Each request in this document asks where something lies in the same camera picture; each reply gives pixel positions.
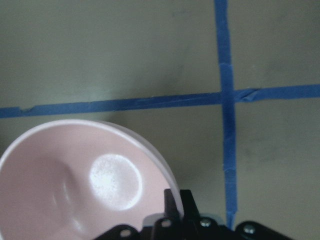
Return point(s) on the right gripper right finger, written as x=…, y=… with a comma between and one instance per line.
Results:
x=196, y=226

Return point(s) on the pink bowl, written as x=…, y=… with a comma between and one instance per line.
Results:
x=75, y=179

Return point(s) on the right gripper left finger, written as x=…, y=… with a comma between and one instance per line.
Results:
x=169, y=226

